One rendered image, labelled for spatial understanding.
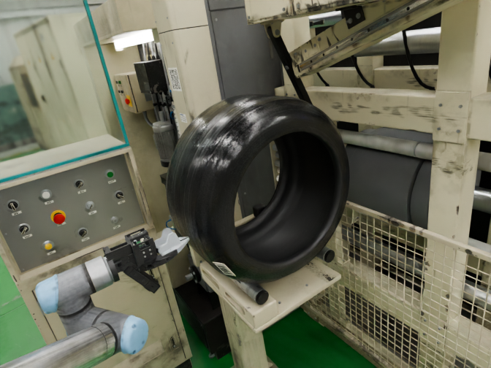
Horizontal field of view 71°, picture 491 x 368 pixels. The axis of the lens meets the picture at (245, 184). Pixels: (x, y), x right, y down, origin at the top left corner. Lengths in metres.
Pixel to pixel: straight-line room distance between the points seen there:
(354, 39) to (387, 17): 0.12
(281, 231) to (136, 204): 0.66
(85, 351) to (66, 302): 0.16
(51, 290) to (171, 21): 0.80
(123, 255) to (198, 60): 0.65
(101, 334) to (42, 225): 0.81
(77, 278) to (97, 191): 0.69
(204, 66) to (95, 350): 0.85
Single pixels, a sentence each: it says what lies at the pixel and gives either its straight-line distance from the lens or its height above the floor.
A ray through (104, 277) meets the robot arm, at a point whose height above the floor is 1.15.
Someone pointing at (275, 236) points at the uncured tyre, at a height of 0.92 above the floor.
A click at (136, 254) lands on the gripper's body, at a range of 0.89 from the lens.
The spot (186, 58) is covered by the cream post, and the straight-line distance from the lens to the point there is 1.17.
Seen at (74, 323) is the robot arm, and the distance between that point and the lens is 0.94.
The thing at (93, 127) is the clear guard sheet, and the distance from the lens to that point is 1.46.
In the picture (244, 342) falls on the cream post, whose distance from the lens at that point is 1.72.
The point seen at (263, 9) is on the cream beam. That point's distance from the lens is 1.19.
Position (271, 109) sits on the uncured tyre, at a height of 1.43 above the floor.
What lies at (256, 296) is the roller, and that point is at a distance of 1.06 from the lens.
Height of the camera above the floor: 1.61
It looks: 23 degrees down
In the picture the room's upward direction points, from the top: 9 degrees counter-clockwise
